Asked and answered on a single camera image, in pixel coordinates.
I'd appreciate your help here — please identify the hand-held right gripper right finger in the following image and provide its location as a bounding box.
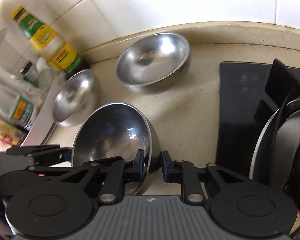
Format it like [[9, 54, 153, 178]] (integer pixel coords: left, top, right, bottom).
[[161, 150, 243, 204]]

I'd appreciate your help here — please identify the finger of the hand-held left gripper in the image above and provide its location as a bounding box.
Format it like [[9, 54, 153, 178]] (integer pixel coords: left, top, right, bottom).
[[5, 144, 61, 157], [27, 148, 74, 173]]

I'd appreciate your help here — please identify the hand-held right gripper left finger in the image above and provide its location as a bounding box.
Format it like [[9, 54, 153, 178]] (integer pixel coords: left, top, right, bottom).
[[59, 149, 147, 203]]

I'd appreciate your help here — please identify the stainless steel bowl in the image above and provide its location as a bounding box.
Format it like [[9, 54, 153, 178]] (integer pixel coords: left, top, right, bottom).
[[115, 32, 192, 88], [71, 102, 161, 195], [52, 69, 100, 127]]

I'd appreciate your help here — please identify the yellow red label vinegar bottle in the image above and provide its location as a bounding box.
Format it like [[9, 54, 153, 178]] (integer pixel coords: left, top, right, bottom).
[[0, 119, 28, 147]]

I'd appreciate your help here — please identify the white turntable rack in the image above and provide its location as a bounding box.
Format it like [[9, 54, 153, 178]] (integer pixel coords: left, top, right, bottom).
[[0, 25, 67, 147]]

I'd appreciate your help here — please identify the purple neck label bottle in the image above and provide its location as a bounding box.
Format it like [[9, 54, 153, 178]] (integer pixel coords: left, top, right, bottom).
[[9, 95, 37, 130]]

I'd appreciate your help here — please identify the clear glass bottle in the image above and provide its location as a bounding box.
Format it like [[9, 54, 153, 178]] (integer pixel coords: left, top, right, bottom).
[[19, 61, 39, 85]]

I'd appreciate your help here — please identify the black gas stove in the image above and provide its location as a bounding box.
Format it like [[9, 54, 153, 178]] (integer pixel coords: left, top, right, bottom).
[[215, 61, 300, 180]]

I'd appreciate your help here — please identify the green yellow label bottle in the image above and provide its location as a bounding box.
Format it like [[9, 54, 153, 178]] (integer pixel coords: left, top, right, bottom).
[[10, 6, 83, 77]]

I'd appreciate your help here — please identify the gas stove burner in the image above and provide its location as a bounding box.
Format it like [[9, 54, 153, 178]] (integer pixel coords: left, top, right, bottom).
[[249, 79, 300, 215]]

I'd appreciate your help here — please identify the black pot support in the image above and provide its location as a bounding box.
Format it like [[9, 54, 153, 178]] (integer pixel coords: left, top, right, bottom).
[[264, 58, 300, 110]]

